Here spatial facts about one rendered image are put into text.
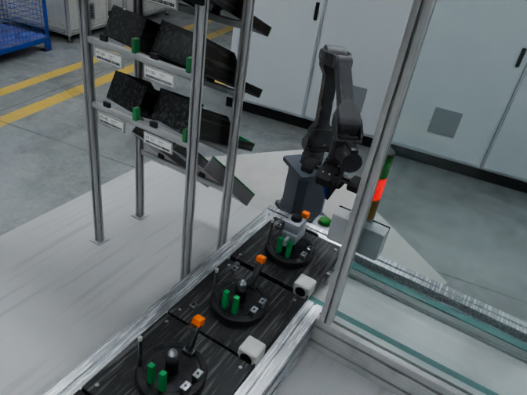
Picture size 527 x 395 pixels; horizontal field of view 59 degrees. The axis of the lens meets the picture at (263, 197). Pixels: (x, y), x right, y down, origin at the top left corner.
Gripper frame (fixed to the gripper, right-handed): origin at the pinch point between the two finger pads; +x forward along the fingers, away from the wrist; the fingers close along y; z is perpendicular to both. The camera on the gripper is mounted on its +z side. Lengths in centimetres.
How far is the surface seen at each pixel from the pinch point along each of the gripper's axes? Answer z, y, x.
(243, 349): 57, 8, 9
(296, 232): 22.2, 1.0, 2.4
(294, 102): -257, -133, 90
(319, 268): 20.2, 9.2, 11.9
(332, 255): 12.4, 9.8, 11.9
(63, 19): -257, -445, 91
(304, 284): 30.7, 9.6, 9.7
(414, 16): 35, 17, -58
